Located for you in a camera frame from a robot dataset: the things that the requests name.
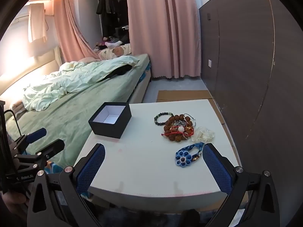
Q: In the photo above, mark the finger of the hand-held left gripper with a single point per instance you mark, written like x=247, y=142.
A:
x=36, y=133
x=53, y=146

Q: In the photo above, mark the bed with green sheet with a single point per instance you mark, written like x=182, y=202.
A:
x=71, y=123

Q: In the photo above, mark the black garment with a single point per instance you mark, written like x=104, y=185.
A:
x=120, y=70

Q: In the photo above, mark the white flower hair accessory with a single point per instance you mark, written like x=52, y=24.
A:
x=201, y=133

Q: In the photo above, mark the tied-back pink curtain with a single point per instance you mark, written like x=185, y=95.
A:
x=68, y=28

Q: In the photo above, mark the white wall socket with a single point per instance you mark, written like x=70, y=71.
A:
x=210, y=63

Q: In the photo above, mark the pale green duvet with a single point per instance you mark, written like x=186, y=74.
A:
x=71, y=80

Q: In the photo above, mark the white hanging cloth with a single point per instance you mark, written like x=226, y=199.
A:
x=36, y=23

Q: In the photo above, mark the white sock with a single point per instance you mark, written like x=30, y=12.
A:
x=113, y=44

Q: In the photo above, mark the beige headboard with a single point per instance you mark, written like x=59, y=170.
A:
x=28, y=68

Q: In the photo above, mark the blue flower hair accessory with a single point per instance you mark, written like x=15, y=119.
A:
x=182, y=159

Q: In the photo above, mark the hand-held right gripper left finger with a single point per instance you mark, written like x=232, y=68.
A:
x=92, y=167

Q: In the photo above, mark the wide pink curtain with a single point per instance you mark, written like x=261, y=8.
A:
x=163, y=28

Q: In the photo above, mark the baby doll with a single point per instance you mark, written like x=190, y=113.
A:
x=117, y=51

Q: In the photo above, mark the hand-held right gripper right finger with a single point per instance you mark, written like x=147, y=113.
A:
x=217, y=170

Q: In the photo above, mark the brown cardboard sheet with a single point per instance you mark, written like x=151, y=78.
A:
x=180, y=95

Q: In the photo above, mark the black gift box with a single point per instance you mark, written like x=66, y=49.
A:
x=111, y=130

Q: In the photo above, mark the black hanging coat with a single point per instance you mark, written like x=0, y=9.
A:
x=107, y=9

